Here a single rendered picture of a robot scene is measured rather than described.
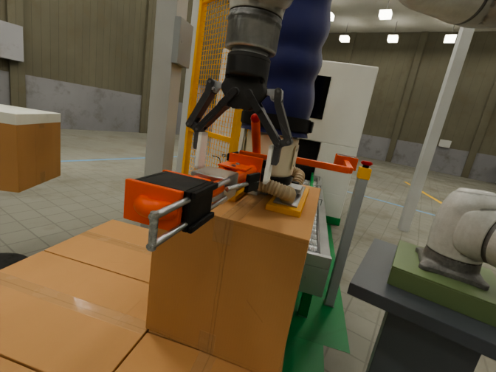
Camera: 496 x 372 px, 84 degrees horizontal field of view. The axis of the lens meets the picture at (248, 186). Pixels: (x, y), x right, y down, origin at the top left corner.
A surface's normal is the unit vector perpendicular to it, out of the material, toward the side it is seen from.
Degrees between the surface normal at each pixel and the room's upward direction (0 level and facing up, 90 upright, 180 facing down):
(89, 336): 0
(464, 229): 87
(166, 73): 90
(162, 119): 90
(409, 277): 90
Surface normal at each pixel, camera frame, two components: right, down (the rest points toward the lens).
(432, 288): -0.54, 0.12
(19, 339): 0.16, -0.96
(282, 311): -0.29, 0.18
